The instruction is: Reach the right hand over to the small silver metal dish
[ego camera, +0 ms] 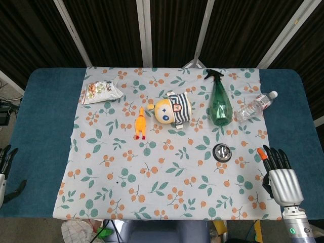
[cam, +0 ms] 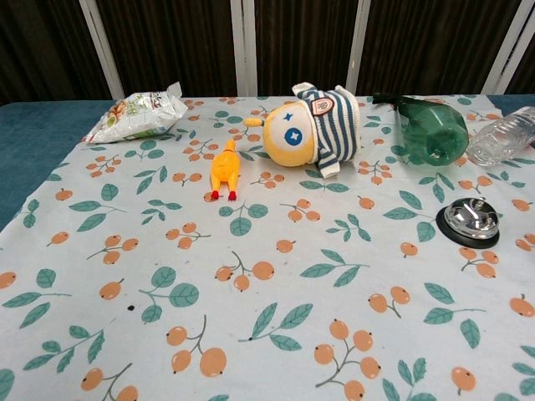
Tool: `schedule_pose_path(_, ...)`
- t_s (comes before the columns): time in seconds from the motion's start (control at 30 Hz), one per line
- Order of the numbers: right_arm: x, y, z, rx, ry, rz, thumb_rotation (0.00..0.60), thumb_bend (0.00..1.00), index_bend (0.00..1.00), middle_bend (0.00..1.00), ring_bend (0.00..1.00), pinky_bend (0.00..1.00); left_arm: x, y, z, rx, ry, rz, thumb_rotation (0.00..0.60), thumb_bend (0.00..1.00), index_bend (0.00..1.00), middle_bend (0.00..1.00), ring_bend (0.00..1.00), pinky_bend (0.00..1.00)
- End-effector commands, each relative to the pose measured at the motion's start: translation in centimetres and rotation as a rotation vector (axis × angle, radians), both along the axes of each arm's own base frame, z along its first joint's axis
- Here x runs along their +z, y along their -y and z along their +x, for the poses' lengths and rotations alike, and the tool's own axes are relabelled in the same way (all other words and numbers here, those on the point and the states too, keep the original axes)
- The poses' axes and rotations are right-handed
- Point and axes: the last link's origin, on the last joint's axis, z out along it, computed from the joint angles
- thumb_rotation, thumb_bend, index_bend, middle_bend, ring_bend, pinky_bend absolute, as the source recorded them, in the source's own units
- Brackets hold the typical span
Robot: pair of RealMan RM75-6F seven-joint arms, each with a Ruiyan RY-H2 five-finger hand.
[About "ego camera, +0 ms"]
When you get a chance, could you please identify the yellow floor object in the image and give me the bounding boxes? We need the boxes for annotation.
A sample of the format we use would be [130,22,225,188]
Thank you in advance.
[212,219,229,235]

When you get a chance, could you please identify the green plastic spray bottle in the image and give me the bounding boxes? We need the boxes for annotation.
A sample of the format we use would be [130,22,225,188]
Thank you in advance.
[204,68,234,127]

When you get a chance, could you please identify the floral leaf print tablecloth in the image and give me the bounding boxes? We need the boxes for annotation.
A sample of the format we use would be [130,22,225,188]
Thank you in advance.
[52,66,283,221]

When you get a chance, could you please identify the white checkered cloth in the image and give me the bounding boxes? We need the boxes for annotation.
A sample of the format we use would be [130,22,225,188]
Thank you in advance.
[61,219,102,243]

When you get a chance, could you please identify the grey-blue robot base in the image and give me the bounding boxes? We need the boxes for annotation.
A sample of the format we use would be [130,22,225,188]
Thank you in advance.
[120,219,211,243]

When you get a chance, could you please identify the silver call bell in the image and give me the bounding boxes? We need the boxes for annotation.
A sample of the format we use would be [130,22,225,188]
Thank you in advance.
[212,143,233,161]

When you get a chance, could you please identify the blue table cover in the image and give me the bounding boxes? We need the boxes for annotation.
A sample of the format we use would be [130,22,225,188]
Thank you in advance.
[0,67,324,220]

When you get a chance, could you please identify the white partition frame post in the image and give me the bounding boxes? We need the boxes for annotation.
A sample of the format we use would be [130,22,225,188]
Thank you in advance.
[136,0,153,68]
[181,0,216,68]
[52,0,93,67]
[257,0,322,69]

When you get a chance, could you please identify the small green plastic object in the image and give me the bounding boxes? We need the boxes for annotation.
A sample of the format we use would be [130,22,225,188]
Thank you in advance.
[97,227,114,239]

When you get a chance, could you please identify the clear plastic water bottle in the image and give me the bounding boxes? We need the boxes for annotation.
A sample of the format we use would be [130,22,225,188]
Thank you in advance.
[234,91,278,122]

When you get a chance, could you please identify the robot left five-finger hand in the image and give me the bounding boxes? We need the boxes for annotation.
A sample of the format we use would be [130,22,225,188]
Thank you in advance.
[0,144,27,207]

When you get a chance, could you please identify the robot right five-finger hand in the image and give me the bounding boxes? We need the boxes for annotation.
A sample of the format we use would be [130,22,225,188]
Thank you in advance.
[257,145,304,206]

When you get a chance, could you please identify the black box with cables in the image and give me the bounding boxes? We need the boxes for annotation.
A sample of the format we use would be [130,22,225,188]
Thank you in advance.
[0,98,23,127]

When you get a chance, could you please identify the white snack bag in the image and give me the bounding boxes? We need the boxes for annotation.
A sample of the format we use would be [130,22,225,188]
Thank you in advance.
[81,75,125,105]

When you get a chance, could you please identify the yellow plush doll striped shirt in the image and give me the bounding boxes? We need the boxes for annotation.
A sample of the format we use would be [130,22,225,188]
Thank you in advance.
[147,91,193,130]

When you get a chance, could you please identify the yellow rubber chicken toy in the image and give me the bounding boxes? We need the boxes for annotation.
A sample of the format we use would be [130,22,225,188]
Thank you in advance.
[134,106,147,140]

